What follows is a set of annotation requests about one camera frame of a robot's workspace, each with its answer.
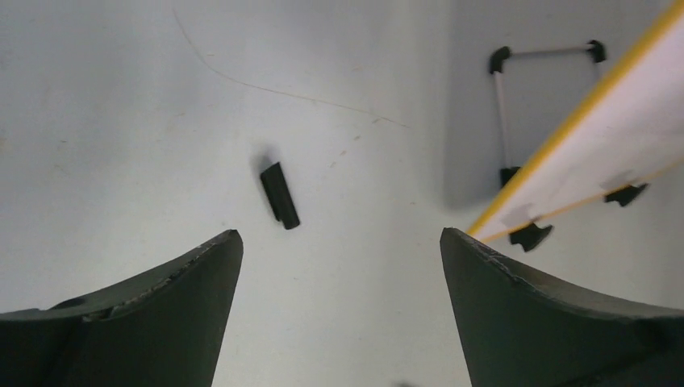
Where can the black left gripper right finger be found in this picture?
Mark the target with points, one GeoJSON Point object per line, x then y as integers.
{"type": "Point", "coordinates": [520, 326]}

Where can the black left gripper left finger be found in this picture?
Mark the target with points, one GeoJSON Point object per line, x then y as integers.
{"type": "Point", "coordinates": [162, 327]}

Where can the black marker cap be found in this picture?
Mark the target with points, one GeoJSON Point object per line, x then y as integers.
{"type": "Point", "coordinates": [279, 197]}

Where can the black whiteboard stand foot left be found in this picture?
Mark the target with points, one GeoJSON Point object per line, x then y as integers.
{"type": "Point", "coordinates": [531, 236]}

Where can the black whiteboard stand foot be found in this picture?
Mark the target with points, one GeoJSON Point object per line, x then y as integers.
{"type": "Point", "coordinates": [531, 236]}
{"type": "Point", "coordinates": [626, 195]}

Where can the black whiteboard stand foot right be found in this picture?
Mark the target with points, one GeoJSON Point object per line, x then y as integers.
{"type": "Point", "coordinates": [626, 195]}

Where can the white whiteboard yellow frame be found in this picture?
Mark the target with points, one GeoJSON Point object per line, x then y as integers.
{"type": "Point", "coordinates": [626, 130]}

